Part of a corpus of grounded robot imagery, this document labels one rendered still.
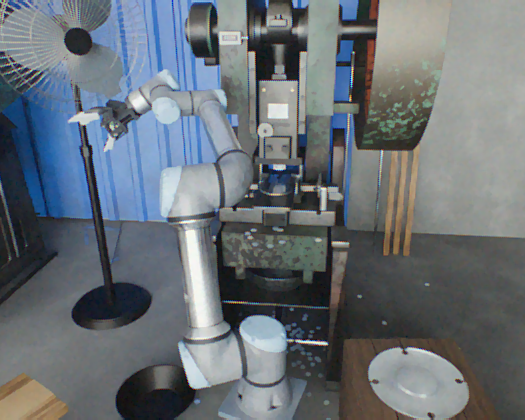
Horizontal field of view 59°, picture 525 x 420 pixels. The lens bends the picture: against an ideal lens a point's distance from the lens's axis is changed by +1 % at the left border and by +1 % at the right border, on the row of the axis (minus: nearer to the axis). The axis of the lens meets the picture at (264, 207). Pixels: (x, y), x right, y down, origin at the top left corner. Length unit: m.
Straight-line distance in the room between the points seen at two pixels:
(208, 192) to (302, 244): 0.70
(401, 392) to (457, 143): 1.91
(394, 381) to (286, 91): 1.02
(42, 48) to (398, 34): 1.29
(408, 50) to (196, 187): 0.68
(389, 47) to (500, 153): 1.96
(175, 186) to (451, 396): 1.01
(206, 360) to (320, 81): 0.98
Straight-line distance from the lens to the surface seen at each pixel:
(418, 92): 1.41
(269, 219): 1.74
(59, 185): 3.57
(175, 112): 1.41
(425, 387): 1.57
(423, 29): 1.36
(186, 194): 1.08
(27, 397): 1.68
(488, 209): 3.33
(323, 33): 1.62
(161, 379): 2.05
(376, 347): 1.68
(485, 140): 3.16
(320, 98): 1.64
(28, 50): 2.00
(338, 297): 1.75
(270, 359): 1.19
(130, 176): 3.31
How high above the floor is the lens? 1.41
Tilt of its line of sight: 24 degrees down
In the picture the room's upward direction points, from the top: 1 degrees counter-clockwise
